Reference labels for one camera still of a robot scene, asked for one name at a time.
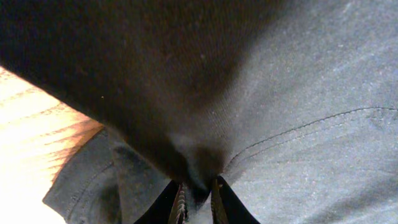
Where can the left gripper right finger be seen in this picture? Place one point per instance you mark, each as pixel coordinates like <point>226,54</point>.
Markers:
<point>226,207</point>

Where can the black t-shirt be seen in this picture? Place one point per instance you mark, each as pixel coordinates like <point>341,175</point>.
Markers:
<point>293,103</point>

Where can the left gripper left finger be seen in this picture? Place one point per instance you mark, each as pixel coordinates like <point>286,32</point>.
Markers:
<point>169,208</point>

